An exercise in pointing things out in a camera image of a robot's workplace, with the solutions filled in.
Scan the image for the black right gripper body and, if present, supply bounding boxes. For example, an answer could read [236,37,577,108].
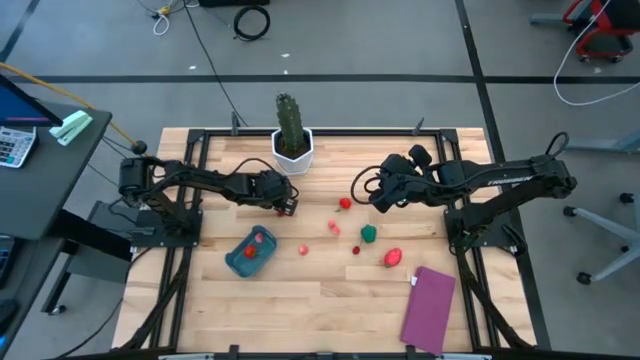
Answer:
[377,153,436,206]

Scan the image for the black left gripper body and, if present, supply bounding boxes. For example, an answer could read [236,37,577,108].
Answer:
[257,169,297,204]

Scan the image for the pink-red toy strawberry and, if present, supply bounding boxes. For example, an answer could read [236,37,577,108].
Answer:
[382,247,404,269]

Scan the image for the teal plastic tupperware container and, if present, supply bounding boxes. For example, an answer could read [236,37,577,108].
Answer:
[224,224,278,279]

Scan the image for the white hexagonal plant pot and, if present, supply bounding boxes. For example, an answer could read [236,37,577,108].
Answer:
[270,127,315,176]

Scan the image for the green cactus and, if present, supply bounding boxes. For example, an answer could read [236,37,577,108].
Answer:
[274,92,306,154]

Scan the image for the purple folded cloth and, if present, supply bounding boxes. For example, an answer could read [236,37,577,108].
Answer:
[399,265,457,357]

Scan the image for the grey metal floor leg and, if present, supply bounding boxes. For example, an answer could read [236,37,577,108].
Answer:
[560,130,640,155]

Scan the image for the grey office chair base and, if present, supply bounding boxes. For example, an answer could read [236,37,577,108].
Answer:
[563,192,640,286]

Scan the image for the mint green stapler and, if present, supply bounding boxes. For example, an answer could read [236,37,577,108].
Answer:
[48,110,94,147]

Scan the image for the black desk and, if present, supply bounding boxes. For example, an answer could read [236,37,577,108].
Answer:
[0,99,114,351]

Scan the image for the red black rolling stool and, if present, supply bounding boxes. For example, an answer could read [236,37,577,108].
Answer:
[529,0,640,64]

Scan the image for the grey calculator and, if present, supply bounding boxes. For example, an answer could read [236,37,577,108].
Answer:
[0,125,39,169]

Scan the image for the computer monitor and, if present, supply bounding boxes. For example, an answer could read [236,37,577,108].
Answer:
[0,74,64,128]

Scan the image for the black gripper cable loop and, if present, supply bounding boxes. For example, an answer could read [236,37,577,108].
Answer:
[350,166,384,205]

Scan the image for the black aluminium table frame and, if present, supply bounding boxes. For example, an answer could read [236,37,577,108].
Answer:
[119,117,551,360]

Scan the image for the long black floor cable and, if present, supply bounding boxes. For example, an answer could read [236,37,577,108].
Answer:
[182,0,250,129]

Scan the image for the coiled black cable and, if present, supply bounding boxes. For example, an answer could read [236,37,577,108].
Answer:
[232,4,272,42]

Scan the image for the white cable with yellow plug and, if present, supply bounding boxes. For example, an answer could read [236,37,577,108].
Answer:
[152,0,201,37]

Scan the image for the long white floor cable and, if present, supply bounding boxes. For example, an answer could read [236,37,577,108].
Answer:
[553,0,640,107]

